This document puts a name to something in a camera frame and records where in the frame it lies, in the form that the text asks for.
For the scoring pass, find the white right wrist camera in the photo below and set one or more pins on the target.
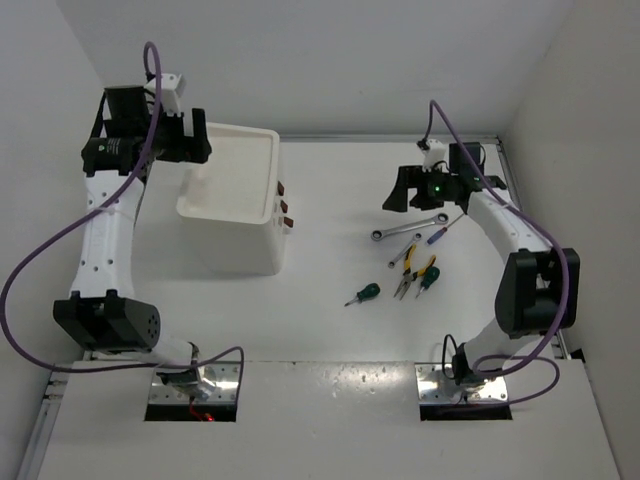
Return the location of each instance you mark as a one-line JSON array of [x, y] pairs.
[[433, 151]]

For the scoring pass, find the green stubby phillips screwdriver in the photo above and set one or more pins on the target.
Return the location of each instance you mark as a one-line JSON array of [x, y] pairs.
[[369, 292]]

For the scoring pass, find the aluminium frame rail left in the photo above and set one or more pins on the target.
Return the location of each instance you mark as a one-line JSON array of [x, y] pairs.
[[43, 427]]

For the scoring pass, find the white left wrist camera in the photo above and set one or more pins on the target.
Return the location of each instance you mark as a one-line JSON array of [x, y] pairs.
[[172, 88]]

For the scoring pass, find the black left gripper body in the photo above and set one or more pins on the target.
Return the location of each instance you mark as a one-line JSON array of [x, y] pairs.
[[176, 147]]

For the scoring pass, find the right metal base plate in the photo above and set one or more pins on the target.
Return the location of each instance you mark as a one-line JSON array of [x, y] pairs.
[[436, 388]]

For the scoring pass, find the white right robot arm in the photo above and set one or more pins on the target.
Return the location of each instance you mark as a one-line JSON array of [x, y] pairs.
[[538, 291]]

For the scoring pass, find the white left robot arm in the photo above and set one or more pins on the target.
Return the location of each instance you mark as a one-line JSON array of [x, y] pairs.
[[102, 313]]

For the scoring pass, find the large ratchet wrench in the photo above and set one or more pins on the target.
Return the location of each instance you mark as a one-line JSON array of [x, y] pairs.
[[437, 220]]

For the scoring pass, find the blue handled screwdriver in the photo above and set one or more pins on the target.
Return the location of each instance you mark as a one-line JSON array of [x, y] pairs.
[[442, 231]]

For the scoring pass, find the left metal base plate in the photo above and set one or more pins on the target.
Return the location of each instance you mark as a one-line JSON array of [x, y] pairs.
[[214, 384]]

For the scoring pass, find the metal base plate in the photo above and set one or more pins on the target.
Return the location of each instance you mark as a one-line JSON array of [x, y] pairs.
[[436, 388], [214, 384]]

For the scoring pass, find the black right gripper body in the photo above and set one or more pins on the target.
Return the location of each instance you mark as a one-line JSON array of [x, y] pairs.
[[432, 189]]

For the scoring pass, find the small combination wrench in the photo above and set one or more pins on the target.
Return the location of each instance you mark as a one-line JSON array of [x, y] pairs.
[[416, 237]]

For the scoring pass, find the white front cover board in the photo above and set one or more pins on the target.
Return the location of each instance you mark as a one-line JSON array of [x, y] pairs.
[[324, 421]]

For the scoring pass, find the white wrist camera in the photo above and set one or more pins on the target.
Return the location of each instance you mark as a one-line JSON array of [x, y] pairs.
[[172, 88], [433, 151]]

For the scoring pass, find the white drawer cabinet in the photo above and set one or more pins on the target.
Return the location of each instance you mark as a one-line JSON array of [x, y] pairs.
[[233, 208]]

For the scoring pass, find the yellow needle nose pliers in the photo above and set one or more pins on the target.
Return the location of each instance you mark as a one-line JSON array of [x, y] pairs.
[[409, 274]]

